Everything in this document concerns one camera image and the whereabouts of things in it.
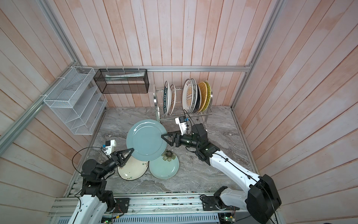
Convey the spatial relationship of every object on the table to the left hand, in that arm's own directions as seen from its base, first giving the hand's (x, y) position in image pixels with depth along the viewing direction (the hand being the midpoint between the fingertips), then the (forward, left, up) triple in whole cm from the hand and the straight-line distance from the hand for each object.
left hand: (134, 152), depth 70 cm
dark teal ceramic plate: (+8, -5, +3) cm, 9 cm away
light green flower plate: (0, -15, -21) cm, 26 cm away
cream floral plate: (-1, +5, -21) cm, 22 cm away
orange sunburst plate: (+32, -28, +10) cm, 44 cm away
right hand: (+7, -16, +4) cm, 18 cm away
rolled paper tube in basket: (+47, +22, +13) cm, 54 cm away
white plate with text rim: (+31, -16, +9) cm, 36 cm away
